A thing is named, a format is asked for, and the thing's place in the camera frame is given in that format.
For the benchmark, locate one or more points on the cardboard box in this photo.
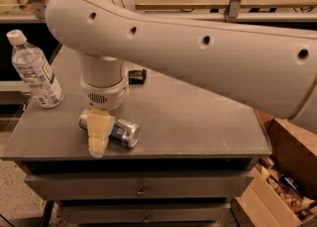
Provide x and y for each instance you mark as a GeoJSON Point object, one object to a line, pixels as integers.
{"type": "Point", "coordinates": [294, 152]}

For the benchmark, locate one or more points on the clear plastic water bottle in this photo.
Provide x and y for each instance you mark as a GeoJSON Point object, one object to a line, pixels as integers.
{"type": "Point", "coordinates": [33, 67]}

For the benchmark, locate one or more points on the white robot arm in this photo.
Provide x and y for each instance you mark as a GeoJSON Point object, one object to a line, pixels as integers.
{"type": "Point", "coordinates": [271, 69]}

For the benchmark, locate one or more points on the black snack wrapper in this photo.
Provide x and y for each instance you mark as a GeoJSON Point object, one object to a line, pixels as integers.
{"type": "Point", "coordinates": [137, 76]}

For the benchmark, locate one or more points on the lower grey drawer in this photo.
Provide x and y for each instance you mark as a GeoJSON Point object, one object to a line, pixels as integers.
{"type": "Point", "coordinates": [144, 213]}

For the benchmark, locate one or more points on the upper grey drawer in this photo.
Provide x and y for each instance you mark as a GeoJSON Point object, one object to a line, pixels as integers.
{"type": "Point", "coordinates": [139, 185]}

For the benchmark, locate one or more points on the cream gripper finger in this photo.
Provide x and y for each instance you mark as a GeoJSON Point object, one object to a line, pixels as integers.
{"type": "Point", "coordinates": [99, 126]}

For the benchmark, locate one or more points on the snack packets in box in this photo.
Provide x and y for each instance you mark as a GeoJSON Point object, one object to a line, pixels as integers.
{"type": "Point", "coordinates": [302, 206]}

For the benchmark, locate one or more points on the grey drawer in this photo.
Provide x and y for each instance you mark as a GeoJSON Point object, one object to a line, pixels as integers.
{"type": "Point", "coordinates": [144, 213]}
{"type": "Point", "coordinates": [139, 185]}

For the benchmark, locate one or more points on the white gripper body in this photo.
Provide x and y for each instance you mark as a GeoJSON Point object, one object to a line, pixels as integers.
{"type": "Point", "coordinates": [106, 96]}

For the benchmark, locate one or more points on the blue pepsi can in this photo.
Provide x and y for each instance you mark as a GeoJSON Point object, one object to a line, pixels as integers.
{"type": "Point", "coordinates": [289, 181]}

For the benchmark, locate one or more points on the red bull can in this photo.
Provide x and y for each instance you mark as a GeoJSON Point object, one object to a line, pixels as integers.
{"type": "Point", "coordinates": [123, 132]}

